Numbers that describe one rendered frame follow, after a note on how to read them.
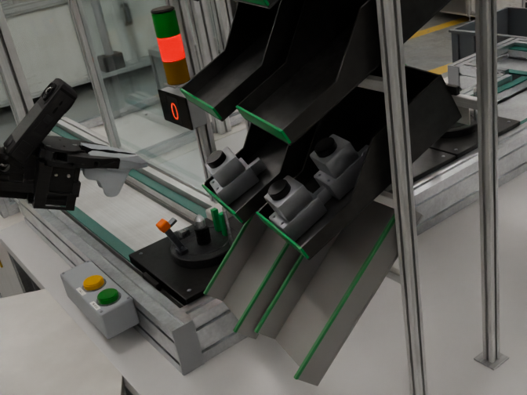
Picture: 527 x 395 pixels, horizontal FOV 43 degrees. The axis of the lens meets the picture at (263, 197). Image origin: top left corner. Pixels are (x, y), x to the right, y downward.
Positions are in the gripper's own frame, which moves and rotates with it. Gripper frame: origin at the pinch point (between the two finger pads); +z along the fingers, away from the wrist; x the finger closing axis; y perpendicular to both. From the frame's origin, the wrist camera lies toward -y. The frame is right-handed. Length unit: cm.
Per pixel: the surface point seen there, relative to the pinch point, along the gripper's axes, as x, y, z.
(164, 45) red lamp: -47, -12, 17
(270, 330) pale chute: 9.0, 22.6, 22.6
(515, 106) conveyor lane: -48, -14, 123
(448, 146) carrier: -31, -3, 86
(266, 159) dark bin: -2.3, -1.4, 21.2
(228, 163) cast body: 1.1, -0.9, 13.3
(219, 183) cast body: 0.5, 2.5, 12.7
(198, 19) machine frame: -113, -16, 50
